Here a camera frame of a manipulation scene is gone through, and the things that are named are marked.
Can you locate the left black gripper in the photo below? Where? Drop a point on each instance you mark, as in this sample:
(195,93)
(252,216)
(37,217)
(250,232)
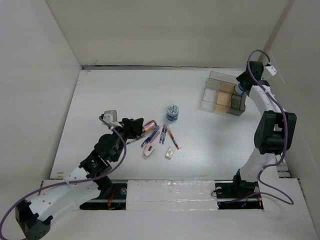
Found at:
(132,127)

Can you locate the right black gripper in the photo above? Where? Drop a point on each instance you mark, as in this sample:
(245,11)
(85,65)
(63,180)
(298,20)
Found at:
(242,77)

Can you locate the pink capped glue bottle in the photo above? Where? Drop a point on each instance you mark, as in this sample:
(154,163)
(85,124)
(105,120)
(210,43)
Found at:
(149,126)

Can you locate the blue patterned tape roll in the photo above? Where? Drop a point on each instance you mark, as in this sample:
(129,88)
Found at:
(172,112)

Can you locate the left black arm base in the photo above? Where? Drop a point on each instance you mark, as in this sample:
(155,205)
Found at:
(113,201)

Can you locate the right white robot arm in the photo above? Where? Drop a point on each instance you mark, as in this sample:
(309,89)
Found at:
(274,133)

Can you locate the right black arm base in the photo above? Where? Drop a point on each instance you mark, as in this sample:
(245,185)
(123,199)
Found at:
(230,197)

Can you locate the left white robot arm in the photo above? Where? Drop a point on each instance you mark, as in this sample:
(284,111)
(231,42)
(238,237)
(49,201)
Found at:
(89,180)

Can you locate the red blue pen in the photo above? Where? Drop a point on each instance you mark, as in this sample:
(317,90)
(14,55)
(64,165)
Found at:
(163,134)

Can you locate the clear compartment organizer box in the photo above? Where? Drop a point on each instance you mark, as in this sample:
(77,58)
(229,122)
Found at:
(219,95)

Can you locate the orange red pen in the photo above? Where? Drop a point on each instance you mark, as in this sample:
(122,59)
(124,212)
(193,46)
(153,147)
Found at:
(173,138)

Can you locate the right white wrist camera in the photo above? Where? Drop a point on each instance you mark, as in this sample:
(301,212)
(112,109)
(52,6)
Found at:
(269,72)

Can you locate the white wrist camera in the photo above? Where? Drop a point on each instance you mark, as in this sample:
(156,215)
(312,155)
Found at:
(269,72)
(110,116)

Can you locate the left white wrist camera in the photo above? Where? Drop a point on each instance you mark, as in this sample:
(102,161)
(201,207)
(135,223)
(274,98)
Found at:
(110,116)

